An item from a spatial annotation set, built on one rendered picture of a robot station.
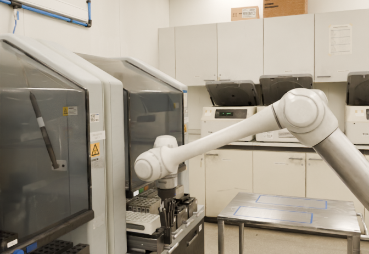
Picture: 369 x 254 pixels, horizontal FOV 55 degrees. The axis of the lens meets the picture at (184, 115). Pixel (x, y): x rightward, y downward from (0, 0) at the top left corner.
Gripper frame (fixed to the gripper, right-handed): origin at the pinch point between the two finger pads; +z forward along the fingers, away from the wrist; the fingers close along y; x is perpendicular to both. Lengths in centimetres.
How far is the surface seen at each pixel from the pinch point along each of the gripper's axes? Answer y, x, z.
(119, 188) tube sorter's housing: 13.1, -14.4, -21.5
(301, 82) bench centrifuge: -253, 37, -71
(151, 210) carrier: -10.8, -12.9, -5.6
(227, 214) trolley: -27.5, 18.3, -1.9
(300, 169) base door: -228, 38, 14
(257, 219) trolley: -26.0, 32.6, -1.9
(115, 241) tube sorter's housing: 16.8, -14.4, -1.9
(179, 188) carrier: -44.7, -13.1, -7.4
